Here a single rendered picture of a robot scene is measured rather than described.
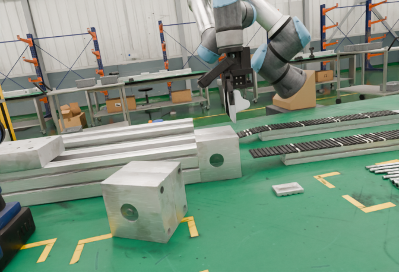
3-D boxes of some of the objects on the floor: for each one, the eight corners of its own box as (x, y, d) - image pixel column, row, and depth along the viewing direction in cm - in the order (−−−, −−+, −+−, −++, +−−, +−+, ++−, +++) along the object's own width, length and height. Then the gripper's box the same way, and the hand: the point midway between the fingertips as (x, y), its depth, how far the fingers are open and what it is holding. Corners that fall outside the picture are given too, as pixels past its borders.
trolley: (132, 136, 410) (119, 70, 387) (138, 145, 360) (123, 70, 337) (59, 152, 375) (40, 81, 352) (54, 164, 325) (32, 82, 302)
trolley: (335, 104, 459) (335, 44, 436) (360, 99, 472) (362, 40, 449) (391, 113, 362) (395, 37, 339) (421, 107, 375) (427, 32, 351)
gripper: (254, 44, 68) (259, 123, 73) (242, 46, 82) (247, 113, 87) (221, 47, 68) (229, 126, 73) (215, 50, 82) (221, 116, 86)
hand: (229, 117), depth 79 cm, fingers open, 8 cm apart
